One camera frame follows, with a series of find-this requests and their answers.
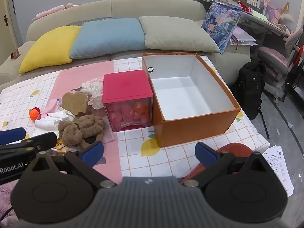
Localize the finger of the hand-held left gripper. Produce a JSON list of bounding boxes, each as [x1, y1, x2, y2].
[[20, 132, 58, 152], [0, 127, 26, 145]]

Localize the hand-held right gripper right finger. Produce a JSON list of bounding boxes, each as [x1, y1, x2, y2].
[[182, 141, 273, 188]]

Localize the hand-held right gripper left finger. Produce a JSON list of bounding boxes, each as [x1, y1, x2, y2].
[[24, 141, 118, 188]]

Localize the white fabric slipper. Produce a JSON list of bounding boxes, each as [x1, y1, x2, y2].
[[35, 110, 76, 130]]

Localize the orange cardboard box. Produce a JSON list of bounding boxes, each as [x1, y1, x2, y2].
[[142, 52, 241, 148]]

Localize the brown fuzzy plush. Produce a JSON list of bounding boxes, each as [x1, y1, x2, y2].
[[58, 114, 105, 146]]

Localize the yellow snack packet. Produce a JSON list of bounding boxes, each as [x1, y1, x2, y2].
[[51, 140, 70, 153]]

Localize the orange crochet ball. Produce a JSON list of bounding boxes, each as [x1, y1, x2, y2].
[[29, 106, 41, 120]]

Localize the pink fluffy rug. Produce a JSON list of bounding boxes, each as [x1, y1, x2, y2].
[[0, 185, 17, 228]]

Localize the pink cloth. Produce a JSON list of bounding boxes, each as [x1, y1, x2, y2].
[[40, 97, 63, 119]]

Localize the checked lemon print tablecloth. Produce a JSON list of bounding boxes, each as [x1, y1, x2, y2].
[[0, 52, 270, 186]]

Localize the clear plastic bag with plush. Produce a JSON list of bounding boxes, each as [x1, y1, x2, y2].
[[88, 89, 105, 110]]

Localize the clear crumpled plastic bag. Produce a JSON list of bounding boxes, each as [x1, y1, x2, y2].
[[81, 77, 105, 93]]

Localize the red cardboard box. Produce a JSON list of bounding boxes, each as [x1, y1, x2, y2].
[[102, 70, 154, 132]]

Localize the pink mat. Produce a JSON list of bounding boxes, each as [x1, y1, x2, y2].
[[53, 60, 123, 186]]

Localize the printed paper sheets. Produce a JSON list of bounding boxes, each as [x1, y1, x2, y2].
[[262, 145, 295, 197]]

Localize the black backpack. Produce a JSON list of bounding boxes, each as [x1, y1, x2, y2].
[[231, 60, 270, 139]]

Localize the yellow pillow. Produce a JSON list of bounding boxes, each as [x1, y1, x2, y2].
[[18, 25, 82, 74]]

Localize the light blue pillow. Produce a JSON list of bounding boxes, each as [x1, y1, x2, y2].
[[69, 18, 149, 59]]

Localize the pink desk chair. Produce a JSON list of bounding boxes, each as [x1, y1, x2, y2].
[[258, 28, 304, 104]]

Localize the pink document folders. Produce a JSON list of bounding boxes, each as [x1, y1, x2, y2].
[[231, 26, 258, 47]]

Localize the beige pillow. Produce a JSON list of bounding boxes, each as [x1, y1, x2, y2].
[[138, 16, 221, 53]]

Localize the pink plush toy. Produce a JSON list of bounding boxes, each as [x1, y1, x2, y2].
[[32, 2, 74, 21]]

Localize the cluttered desk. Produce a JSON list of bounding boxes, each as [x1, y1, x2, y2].
[[237, 7, 295, 38]]

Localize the beige sofa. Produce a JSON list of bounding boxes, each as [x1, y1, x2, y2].
[[0, 0, 251, 86]]

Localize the purple unicorn plush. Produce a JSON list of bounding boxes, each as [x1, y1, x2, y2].
[[264, 0, 295, 24]]

